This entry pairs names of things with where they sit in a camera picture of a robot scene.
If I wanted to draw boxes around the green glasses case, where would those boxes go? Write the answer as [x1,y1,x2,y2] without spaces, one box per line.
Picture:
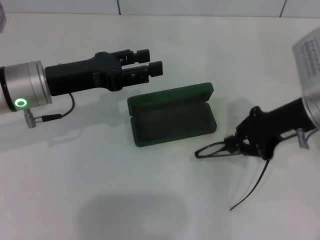
[126,81,217,149]

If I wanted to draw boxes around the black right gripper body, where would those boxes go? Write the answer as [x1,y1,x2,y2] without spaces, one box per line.
[234,97,311,161]

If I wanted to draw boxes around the black glasses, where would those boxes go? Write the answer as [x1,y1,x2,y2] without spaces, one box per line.
[194,140,273,212]

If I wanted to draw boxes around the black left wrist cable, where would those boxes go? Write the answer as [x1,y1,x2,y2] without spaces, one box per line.
[23,92,76,129]

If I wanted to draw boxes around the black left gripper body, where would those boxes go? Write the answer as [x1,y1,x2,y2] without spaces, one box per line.
[44,50,125,98]

